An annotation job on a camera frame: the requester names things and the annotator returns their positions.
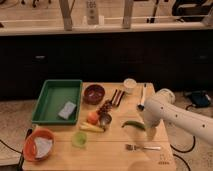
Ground black cable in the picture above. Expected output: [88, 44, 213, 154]
[169, 134, 198, 171]

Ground orange tomato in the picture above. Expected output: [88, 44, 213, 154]
[87, 111, 99, 125]

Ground grey blue sponge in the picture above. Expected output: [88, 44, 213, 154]
[58, 101, 76, 120]

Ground silver fork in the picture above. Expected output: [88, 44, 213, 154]
[125, 144, 161, 151]

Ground yellow corn cob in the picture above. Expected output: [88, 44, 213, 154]
[79, 122, 104, 132]

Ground green plastic cup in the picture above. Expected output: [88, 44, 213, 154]
[72, 131, 87, 148]

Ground striped bacon strips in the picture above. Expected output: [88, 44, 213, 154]
[111, 89, 125, 107]

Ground dark red grapes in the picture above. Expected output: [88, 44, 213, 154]
[97, 100, 112, 115]

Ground small white cup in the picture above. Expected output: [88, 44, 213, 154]
[123, 78, 137, 94]

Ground green plastic tray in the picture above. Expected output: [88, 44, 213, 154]
[32, 79, 82, 125]

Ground white cloth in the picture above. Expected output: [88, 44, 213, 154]
[35, 137, 53, 158]

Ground small metal cup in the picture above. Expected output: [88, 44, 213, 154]
[99, 114, 112, 128]

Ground orange bowl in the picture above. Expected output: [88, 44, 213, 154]
[23, 129, 54, 162]

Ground dark red bowl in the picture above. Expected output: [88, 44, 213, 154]
[83, 84, 105, 105]

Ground black teal bag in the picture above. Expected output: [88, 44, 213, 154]
[188, 91, 211, 108]

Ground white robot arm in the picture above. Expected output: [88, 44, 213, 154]
[141, 88, 213, 146]

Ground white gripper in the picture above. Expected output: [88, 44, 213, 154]
[141, 111, 160, 140]

